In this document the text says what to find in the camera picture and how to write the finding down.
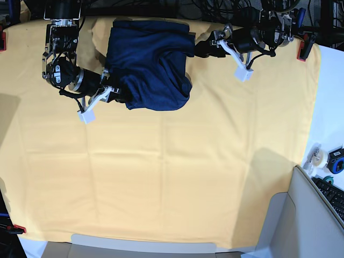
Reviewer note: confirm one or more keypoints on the clear tape roll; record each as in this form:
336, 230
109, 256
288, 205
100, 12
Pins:
317, 158

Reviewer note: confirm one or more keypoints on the white partition panel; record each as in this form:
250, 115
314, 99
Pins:
300, 223

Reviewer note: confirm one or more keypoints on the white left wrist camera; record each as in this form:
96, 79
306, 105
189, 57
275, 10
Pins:
243, 74

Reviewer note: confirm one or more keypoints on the green tape roll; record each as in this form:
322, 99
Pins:
329, 179

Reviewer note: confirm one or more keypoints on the blue long-sleeve shirt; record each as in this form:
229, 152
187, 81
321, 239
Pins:
149, 57

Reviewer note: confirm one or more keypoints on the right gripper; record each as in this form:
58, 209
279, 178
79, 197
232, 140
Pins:
99, 88

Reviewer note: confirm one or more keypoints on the black keyboard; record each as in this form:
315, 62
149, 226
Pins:
333, 194

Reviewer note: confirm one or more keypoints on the yellow table cloth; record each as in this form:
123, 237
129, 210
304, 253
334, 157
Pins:
202, 174

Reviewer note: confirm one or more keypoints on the blue tape measure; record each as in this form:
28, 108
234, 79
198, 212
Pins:
336, 161

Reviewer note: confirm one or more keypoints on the red clamp upper right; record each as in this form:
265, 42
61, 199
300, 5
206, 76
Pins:
305, 46

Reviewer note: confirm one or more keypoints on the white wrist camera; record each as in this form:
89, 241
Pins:
243, 74
86, 116

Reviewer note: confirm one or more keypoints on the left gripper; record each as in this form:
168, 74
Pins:
229, 41

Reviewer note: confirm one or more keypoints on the red clamp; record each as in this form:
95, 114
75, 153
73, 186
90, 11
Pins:
305, 46
2, 39
12, 229

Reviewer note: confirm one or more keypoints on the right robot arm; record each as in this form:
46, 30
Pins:
59, 60

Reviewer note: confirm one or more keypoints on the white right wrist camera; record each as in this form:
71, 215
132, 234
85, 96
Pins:
86, 116

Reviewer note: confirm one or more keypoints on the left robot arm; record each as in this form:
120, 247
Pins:
252, 30

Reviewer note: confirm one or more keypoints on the red clamp lower left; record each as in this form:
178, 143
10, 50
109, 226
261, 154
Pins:
12, 229

